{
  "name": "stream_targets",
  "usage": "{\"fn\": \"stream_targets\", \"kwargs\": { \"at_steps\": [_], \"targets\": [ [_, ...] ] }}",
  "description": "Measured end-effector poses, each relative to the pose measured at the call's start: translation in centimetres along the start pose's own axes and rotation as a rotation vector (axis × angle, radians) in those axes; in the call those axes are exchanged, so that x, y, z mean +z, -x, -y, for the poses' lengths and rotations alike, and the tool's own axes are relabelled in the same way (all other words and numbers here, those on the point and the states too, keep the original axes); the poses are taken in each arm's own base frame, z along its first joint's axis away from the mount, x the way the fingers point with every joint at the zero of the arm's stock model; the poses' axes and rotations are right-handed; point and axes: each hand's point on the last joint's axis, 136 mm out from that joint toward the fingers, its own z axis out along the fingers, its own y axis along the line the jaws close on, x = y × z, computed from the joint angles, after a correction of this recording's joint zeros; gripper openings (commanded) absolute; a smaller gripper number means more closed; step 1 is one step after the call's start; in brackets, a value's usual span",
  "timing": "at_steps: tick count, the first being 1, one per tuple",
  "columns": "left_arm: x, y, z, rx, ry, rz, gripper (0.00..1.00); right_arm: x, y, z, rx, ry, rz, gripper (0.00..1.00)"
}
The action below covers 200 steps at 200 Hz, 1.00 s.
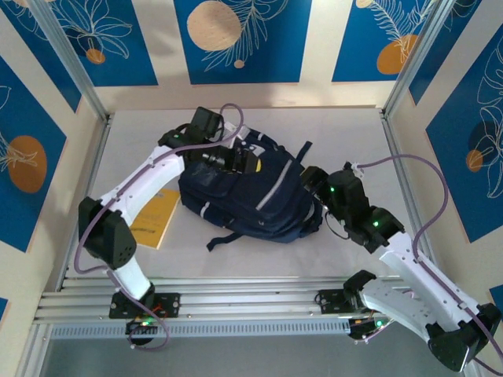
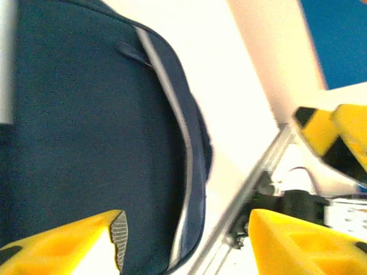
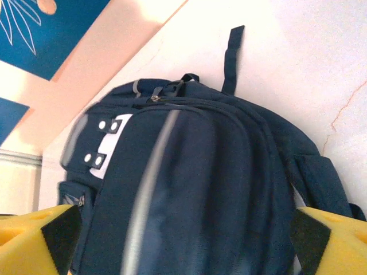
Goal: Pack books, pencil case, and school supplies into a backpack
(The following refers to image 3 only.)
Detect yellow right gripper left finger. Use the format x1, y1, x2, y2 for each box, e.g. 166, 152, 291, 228
0, 203, 83, 275

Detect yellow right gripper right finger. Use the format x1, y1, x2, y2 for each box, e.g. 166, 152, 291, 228
288, 206, 367, 275

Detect navy blue backpack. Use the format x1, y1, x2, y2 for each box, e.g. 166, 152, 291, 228
58, 25, 367, 275

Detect aluminium frame post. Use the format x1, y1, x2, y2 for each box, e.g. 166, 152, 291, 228
0, 148, 44, 167

